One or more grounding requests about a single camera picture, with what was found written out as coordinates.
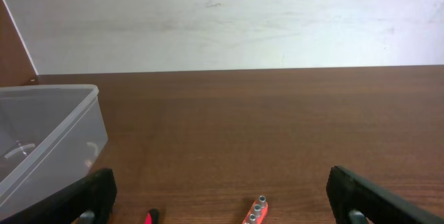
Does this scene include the clear plastic container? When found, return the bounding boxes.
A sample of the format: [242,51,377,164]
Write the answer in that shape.
[1,85,108,219]

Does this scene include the orange socket bit holder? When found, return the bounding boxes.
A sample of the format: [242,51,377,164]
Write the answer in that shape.
[242,195,268,224]

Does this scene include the red handled pliers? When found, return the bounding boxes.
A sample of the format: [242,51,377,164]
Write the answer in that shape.
[144,209,160,224]

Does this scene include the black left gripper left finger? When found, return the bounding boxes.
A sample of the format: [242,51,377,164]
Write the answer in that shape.
[1,168,117,224]

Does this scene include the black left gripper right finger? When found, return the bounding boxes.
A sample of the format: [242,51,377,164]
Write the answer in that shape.
[326,166,443,224]

